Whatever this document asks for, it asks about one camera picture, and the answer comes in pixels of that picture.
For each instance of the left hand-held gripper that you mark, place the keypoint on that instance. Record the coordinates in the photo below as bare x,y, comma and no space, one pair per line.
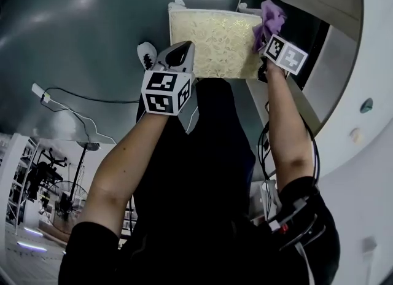
162,93

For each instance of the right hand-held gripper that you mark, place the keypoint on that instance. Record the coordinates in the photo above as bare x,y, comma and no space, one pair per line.
288,56

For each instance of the purple cloth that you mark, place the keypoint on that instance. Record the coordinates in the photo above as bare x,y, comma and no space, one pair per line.
270,19

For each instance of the cream cushioned stool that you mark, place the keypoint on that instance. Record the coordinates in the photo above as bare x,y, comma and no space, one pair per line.
221,44

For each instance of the person's left forearm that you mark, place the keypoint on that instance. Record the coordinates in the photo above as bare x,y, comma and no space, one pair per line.
122,167

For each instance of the person's right forearm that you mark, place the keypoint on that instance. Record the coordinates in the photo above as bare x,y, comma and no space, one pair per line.
285,130

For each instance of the white curved desk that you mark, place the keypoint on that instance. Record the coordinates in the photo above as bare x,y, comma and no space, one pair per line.
377,32

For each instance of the person's left white shoe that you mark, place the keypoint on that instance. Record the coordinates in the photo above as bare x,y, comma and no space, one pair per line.
146,55

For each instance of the small round dark dish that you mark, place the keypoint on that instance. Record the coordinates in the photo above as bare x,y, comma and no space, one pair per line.
367,105

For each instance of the small white round object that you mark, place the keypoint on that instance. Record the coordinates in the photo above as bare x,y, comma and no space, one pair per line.
357,134

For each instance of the person's black clothing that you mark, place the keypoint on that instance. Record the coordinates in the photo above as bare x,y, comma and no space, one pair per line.
196,191

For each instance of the white power adapter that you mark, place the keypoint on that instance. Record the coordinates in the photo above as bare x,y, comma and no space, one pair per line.
40,91

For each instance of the white framed mirror panel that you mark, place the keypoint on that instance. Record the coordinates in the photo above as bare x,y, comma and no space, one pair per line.
30,201

